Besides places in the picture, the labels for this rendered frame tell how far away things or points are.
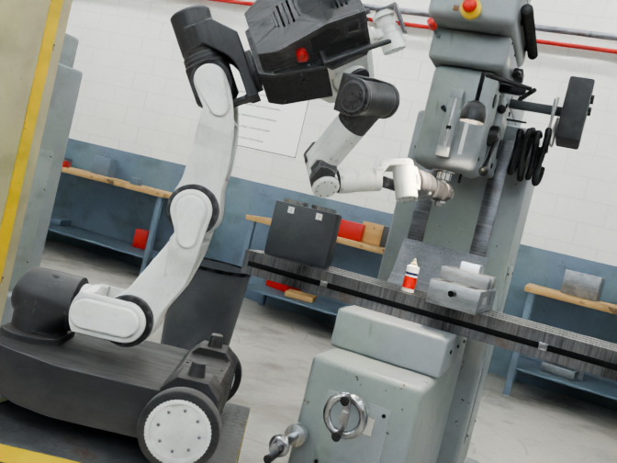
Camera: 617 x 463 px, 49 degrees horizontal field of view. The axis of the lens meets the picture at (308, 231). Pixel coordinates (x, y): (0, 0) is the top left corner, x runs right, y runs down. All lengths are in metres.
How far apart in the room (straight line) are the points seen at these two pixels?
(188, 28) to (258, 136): 5.28
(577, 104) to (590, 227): 4.01
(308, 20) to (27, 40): 1.51
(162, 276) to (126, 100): 6.28
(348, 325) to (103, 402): 0.73
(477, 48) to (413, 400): 1.06
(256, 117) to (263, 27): 5.41
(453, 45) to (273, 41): 0.65
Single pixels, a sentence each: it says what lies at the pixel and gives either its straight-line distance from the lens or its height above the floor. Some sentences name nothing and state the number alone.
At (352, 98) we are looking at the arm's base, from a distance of 1.73.
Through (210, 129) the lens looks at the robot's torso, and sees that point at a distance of 1.83.
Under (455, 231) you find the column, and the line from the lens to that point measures 2.58.
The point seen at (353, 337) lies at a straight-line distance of 2.03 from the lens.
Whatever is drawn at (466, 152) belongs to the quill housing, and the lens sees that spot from 2.14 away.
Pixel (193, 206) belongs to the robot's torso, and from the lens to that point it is 1.81.
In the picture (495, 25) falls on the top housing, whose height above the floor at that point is 1.73.
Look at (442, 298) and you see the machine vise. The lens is 2.01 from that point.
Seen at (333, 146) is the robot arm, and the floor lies 1.27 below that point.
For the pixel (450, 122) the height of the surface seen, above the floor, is 1.44.
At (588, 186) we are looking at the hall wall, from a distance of 6.43.
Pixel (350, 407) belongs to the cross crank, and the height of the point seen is 0.63.
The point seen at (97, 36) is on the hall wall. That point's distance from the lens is 8.53.
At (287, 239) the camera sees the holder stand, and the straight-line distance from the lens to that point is 2.31.
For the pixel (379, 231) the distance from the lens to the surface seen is 6.09.
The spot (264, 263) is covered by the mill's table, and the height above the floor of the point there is 0.88.
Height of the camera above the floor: 1.10
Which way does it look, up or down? 2 degrees down
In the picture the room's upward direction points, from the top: 13 degrees clockwise
